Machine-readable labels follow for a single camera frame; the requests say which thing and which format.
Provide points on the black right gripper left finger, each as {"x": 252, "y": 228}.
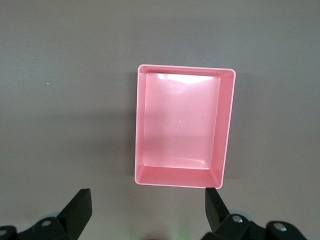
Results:
{"x": 75, "y": 215}

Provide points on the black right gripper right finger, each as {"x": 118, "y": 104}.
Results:
{"x": 217, "y": 215}

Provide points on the pink plastic box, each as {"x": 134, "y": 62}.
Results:
{"x": 180, "y": 125}

